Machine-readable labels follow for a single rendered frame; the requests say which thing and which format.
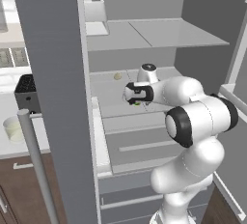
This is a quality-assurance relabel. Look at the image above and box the grey fridge door with handle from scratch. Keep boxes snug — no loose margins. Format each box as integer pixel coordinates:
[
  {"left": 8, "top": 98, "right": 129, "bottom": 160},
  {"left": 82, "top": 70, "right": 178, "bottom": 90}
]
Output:
[{"left": 9, "top": 0, "right": 98, "bottom": 224}]

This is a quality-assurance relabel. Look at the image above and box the white cupboard door handle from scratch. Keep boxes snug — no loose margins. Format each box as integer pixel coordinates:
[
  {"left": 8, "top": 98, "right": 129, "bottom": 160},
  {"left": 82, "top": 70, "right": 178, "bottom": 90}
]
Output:
[{"left": 0, "top": 194, "right": 8, "bottom": 215}]

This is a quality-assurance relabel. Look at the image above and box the long white door bin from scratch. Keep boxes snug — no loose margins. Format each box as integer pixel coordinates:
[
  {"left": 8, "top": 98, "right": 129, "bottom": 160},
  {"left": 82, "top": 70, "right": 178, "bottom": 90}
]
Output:
[{"left": 91, "top": 96, "right": 114, "bottom": 178}]

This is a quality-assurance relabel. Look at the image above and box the brown drawer front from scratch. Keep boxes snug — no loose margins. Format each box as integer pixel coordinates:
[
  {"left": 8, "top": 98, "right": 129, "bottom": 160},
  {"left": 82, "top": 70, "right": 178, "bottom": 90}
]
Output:
[{"left": 0, "top": 152, "right": 68, "bottom": 224}]

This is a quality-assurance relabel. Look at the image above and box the white drawer handle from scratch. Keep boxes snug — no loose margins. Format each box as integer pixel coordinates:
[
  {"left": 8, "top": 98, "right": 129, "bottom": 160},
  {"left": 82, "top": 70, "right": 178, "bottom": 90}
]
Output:
[{"left": 13, "top": 162, "right": 35, "bottom": 171}]

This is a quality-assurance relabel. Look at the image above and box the glass of lemonade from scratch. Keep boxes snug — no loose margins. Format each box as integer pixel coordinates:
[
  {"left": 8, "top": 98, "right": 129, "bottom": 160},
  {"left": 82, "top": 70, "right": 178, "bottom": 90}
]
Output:
[{"left": 2, "top": 116, "right": 26, "bottom": 144}]

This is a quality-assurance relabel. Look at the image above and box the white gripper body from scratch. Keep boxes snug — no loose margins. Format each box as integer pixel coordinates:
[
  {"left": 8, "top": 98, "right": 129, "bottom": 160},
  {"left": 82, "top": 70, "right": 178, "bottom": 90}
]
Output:
[{"left": 123, "top": 87, "right": 137, "bottom": 106}]

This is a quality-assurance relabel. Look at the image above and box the grey fridge door without handle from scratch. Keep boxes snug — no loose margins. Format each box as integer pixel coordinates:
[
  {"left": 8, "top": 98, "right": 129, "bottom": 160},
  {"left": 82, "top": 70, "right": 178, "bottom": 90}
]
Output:
[{"left": 211, "top": 18, "right": 247, "bottom": 224}]

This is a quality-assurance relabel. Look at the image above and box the grey fridge crisper drawer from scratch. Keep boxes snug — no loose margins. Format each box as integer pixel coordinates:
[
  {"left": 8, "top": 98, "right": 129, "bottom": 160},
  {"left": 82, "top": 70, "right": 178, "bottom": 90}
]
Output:
[{"left": 101, "top": 111, "right": 181, "bottom": 175}]

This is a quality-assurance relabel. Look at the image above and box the dark grey toaster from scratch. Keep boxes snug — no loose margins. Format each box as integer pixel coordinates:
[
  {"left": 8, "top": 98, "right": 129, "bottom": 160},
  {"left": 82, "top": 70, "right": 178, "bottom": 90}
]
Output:
[{"left": 14, "top": 73, "right": 42, "bottom": 115}]

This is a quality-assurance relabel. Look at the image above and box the pale crisper drawer handle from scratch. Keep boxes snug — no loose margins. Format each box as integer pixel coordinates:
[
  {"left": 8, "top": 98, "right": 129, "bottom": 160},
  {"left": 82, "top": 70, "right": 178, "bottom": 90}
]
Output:
[{"left": 118, "top": 139, "right": 178, "bottom": 154}]

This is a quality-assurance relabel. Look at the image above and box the narrow glass fridge shelf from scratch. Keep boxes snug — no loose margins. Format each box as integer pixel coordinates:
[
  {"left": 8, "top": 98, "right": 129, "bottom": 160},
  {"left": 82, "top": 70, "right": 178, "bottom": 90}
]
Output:
[{"left": 89, "top": 66, "right": 185, "bottom": 120}]

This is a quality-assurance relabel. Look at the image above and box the grey freezer drawer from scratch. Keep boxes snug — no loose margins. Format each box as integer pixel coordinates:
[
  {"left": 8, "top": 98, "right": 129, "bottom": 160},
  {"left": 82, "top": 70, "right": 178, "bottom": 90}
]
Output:
[{"left": 97, "top": 169, "right": 214, "bottom": 224}]

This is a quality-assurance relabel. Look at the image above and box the grey wall outlet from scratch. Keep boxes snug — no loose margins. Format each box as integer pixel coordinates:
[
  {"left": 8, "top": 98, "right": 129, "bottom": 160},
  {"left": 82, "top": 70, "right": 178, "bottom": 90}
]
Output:
[
  {"left": 0, "top": 47, "right": 14, "bottom": 69},
  {"left": 11, "top": 46, "right": 30, "bottom": 68}
]

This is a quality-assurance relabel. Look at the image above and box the grey fridge door handle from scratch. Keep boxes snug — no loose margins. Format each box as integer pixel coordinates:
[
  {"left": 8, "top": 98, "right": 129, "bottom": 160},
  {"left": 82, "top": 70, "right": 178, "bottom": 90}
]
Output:
[{"left": 16, "top": 108, "right": 61, "bottom": 224}]

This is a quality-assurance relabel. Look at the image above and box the wide glass fridge shelf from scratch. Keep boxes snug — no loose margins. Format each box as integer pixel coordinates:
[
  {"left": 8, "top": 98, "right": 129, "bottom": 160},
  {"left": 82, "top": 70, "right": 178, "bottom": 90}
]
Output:
[{"left": 86, "top": 17, "right": 231, "bottom": 53}]

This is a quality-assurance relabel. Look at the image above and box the pale freezer drawer handle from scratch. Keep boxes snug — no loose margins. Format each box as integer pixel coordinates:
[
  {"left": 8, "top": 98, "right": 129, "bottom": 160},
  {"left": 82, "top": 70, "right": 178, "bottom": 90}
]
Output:
[{"left": 99, "top": 193, "right": 165, "bottom": 210}]

